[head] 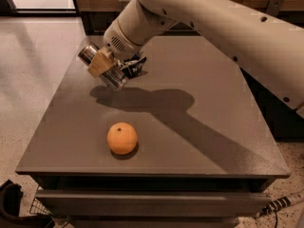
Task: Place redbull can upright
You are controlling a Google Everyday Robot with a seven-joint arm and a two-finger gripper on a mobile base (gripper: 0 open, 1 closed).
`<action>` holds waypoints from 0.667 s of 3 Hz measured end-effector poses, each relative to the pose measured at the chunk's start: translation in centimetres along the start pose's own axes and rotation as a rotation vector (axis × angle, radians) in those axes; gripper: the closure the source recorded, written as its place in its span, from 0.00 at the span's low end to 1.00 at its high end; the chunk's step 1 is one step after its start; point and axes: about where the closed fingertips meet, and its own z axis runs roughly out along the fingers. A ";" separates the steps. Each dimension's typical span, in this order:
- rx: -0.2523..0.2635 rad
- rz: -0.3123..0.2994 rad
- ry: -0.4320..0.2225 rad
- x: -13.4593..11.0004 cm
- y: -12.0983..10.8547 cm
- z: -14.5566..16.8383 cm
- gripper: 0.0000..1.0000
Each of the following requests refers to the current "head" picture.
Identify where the grey drawer front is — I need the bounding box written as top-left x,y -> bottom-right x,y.
35,190 -> 269,218

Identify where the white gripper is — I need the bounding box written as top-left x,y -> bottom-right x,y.
87,19 -> 142,78

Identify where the crumpled blue chip bag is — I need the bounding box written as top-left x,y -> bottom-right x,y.
116,53 -> 147,79

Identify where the black curved plastic object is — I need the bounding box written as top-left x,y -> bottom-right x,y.
0,180 -> 55,228

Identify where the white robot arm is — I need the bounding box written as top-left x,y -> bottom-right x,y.
88,0 -> 304,117

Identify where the right metal bracket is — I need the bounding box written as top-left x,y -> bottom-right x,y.
265,0 -> 285,17

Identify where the wire mesh basket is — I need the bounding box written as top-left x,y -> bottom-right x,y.
29,197 -> 75,228

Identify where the silver blue redbull can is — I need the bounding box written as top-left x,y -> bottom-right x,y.
78,43 -> 127,91

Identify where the orange fruit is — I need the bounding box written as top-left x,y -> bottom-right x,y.
107,123 -> 138,155

